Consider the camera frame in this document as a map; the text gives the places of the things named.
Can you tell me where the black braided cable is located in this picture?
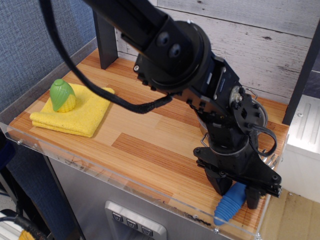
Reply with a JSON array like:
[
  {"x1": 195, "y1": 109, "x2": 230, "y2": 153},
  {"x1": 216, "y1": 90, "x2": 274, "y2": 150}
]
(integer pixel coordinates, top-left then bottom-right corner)
[{"x1": 38, "y1": 0, "x2": 173, "y2": 115}]

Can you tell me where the white block on right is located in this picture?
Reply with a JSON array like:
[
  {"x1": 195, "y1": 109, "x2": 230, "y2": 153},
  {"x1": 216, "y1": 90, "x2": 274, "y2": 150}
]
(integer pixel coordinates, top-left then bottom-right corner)
[{"x1": 277, "y1": 95, "x2": 320, "y2": 202}]

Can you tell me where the dark left vertical post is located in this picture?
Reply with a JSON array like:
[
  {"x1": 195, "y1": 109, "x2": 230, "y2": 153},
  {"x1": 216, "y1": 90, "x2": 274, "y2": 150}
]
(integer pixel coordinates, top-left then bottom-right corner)
[{"x1": 92, "y1": 10, "x2": 119, "y2": 70}]

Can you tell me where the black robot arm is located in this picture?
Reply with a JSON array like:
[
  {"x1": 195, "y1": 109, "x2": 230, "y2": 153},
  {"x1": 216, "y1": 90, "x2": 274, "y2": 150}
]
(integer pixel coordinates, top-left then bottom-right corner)
[{"x1": 87, "y1": 0, "x2": 282, "y2": 209}]

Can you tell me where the toy corn cob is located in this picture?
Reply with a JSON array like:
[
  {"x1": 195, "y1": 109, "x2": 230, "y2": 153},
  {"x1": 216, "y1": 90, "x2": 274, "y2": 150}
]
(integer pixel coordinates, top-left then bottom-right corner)
[{"x1": 50, "y1": 79, "x2": 76, "y2": 113}]

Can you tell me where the silver button control panel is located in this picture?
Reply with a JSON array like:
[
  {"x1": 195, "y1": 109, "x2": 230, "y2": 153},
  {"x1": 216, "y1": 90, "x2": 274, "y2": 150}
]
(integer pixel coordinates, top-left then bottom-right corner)
[{"x1": 104, "y1": 200, "x2": 168, "y2": 240}]

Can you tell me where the blue handled metal fork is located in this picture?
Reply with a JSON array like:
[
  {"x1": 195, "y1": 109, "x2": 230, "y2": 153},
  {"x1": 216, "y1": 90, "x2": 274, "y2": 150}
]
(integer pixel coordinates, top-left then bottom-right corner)
[{"x1": 213, "y1": 149, "x2": 280, "y2": 226}]

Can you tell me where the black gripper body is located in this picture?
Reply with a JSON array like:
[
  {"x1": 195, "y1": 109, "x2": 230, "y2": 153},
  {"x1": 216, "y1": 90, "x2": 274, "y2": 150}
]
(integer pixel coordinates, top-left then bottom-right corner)
[{"x1": 193, "y1": 143, "x2": 282, "y2": 197}]

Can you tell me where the folded yellow napkin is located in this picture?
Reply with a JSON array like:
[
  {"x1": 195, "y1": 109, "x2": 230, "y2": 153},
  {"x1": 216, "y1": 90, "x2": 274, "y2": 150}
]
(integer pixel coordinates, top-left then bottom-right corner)
[{"x1": 29, "y1": 83, "x2": 111, "y2": 138}]

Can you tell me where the clear acrylic edge guard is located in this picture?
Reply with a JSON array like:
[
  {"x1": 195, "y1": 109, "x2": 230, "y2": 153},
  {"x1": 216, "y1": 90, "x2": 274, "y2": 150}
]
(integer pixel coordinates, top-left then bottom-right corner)
[{"x1": 0, "y1": 121, "x2": 291, "y2": 239}]

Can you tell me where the stainless steel pot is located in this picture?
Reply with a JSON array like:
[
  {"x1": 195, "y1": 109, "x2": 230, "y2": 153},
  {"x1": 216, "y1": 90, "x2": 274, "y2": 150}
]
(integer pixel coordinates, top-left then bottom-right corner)
[{"x1": 197, "y1": 87, "x2": 268, "y2": 147}]

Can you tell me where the dark right vertical post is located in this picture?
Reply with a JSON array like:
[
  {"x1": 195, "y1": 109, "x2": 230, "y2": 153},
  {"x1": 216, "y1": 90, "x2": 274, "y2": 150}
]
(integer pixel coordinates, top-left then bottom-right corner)
[{"x1": 282, "y1": 21, "x2": 320, "y2": 126}]

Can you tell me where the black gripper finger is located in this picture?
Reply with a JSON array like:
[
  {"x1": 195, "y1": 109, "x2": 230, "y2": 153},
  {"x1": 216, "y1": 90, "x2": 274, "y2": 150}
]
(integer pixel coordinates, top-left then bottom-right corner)
[
  {"x1": 245, "y1": 186, "x2": 261, "y2": 209},
  {"x1": 204, "y1": 168, "x2": 233, "y2": 196}
]

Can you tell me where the dark vertical post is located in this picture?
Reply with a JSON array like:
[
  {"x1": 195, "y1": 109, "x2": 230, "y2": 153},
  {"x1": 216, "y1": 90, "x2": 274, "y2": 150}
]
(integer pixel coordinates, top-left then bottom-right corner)
[
  {"x1": 282, "y1": 21, "x2": 320, "y2": 126},
  {"x1": 92, "y1": 10, "x2": 119, "y2": 70}
]

